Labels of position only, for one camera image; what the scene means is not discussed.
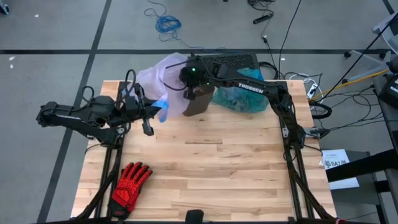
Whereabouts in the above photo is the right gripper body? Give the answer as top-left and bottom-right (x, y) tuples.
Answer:
(183, 87), (197, 101)

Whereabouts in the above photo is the white printed paper sign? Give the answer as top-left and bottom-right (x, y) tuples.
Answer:
(319, 148), (361, 191)

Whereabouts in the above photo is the blue plastic trash bag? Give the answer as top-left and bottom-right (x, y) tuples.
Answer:
(210, 67), (271, 114)

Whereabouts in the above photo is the black power strip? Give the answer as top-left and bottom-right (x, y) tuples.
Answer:
(252, 11), (275, 26)

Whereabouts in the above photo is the yellow hanging cable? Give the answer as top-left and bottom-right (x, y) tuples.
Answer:
(310, 68), (391, 102)

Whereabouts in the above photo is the pink plastic trash bag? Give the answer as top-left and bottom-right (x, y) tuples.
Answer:
(134, 52), (191, 123)

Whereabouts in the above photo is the thin black hanging cable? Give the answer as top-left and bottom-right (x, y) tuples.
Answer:
(320, 15), (398, 101)

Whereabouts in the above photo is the black rounded object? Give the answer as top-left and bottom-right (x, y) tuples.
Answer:
(185, 208), (205, 222)

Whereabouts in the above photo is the dark brown trash bin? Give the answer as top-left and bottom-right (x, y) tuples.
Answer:
(182, 83), (216, 118)

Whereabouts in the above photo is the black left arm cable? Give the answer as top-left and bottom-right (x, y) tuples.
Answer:
(81, 68), (139, 103)

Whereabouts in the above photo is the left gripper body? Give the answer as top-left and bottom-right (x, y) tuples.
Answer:
(119, 93), (147, 127)

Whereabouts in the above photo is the blue coiled cable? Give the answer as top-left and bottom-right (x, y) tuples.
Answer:
(143, 0), (242, 54)

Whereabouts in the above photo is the white office chair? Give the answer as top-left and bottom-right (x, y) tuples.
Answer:
(343, 6), (398, 82)

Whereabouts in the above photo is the black perforated computer case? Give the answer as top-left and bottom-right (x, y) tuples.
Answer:
(188, 51), (261, 72)

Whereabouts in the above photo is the black box device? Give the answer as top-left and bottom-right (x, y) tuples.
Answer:
(377, 60), (398, 110)

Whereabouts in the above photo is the red black work glove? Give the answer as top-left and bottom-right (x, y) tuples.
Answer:
(106, 161), (154, 220)

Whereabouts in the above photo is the black coiled floor cable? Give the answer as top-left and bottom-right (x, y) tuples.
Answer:
(310, 100), (333, 120)

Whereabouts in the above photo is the black side bench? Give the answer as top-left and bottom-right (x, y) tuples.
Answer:
(325, 148), (398, 224)

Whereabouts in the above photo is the white power strip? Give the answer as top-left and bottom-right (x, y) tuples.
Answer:
(306, 82), (320, 100)

